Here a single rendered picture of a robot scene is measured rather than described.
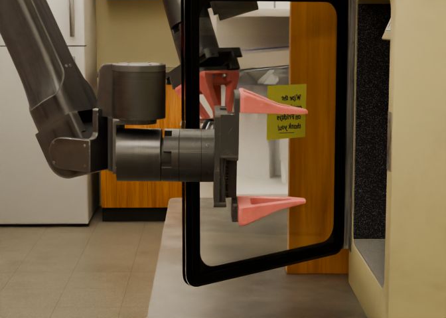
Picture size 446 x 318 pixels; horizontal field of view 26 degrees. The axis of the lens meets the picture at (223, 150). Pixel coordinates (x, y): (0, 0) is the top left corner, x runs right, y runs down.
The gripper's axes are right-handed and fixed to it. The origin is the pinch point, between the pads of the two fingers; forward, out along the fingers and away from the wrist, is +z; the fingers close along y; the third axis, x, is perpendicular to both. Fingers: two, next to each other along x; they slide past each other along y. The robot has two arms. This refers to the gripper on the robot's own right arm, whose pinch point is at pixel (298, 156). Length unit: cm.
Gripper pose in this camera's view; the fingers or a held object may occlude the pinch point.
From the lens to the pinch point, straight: 104.6
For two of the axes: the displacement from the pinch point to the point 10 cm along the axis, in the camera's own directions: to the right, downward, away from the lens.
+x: -0.2, -1.5, 9.9
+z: 10.0, 0.1, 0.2
